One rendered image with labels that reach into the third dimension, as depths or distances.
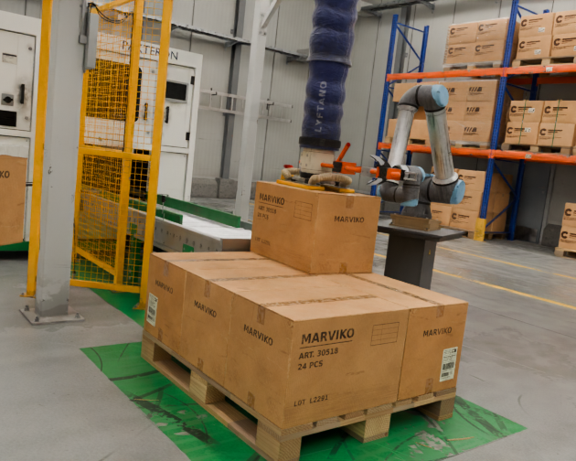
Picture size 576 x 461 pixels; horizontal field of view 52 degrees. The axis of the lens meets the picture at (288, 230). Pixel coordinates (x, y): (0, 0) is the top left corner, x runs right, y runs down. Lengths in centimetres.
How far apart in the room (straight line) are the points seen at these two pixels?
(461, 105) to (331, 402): 950
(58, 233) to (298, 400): 199
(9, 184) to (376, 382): 166
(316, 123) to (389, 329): 120
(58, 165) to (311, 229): 155
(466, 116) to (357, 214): 844
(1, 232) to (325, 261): 145
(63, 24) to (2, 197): 137
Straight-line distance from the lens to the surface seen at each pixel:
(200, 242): 350
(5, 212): 260
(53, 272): 370
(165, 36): 393
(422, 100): 336
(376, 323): 232
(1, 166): 255
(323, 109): 308
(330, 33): 312
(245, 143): 668
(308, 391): 219
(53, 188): 361
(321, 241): 286
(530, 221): 1193
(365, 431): 249
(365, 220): 301
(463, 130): 1130
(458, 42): 1175
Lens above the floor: 110
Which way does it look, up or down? 7 degrees down
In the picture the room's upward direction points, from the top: 6 degrees clockwise
